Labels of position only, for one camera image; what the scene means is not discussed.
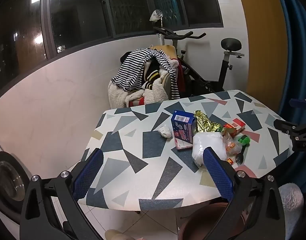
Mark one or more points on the red cardboard box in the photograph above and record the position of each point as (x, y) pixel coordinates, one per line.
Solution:
(239, 125)

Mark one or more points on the blue cardboard box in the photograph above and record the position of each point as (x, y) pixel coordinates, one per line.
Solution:
(184, 126)

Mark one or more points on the white plastic bag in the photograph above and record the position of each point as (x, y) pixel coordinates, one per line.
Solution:
(205, 142)

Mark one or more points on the black and white striped shirt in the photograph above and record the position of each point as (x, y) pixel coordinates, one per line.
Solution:
(133, 67)

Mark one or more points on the white fleece garment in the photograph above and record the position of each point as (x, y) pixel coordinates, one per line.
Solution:
(153, 95)

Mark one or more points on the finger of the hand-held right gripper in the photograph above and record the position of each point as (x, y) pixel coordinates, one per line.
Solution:
(303, 140)
(301, 103)

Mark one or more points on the white tissue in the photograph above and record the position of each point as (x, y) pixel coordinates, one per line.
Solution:
(165, 131)

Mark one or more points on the beige slipper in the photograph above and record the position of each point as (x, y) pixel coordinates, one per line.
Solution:
(118, 235)

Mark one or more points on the washing machine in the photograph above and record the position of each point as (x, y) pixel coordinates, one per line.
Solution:
(6, 180)

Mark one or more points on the wooden chair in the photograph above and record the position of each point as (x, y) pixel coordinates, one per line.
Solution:
(168, 50)

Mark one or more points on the red garment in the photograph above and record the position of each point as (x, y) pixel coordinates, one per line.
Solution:
(181, 75)

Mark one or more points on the green plastic object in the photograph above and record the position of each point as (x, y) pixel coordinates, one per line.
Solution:
(244, 140)

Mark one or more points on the black plastic fork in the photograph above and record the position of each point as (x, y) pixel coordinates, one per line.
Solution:
(239, 157)

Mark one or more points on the wooden door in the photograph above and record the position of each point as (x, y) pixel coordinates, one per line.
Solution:
(263, 42)

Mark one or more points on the brown round bin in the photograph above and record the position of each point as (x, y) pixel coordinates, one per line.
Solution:
(200, 220)

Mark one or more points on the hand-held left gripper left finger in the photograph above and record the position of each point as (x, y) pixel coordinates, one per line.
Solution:
(88, 173)

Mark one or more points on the clear wrapper with orange print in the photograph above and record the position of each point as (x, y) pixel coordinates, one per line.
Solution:
(231, 145)

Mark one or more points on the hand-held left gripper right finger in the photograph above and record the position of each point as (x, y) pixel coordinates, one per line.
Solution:
(218, 173)

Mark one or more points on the dark framed window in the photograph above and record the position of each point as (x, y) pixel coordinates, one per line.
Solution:
(93, 10)

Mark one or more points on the blue curtain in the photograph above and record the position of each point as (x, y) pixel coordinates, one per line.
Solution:
(298, 42)

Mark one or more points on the small hanging white bag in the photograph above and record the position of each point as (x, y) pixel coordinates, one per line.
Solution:
(155, 15)

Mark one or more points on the black garment with yellow stripe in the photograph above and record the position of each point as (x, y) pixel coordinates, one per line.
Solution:
(150, 76)

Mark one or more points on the black exercise bike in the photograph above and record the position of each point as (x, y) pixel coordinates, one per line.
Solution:
(218, 82)

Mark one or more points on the pink packet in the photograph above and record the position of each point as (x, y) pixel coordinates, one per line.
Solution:
(184, 145)

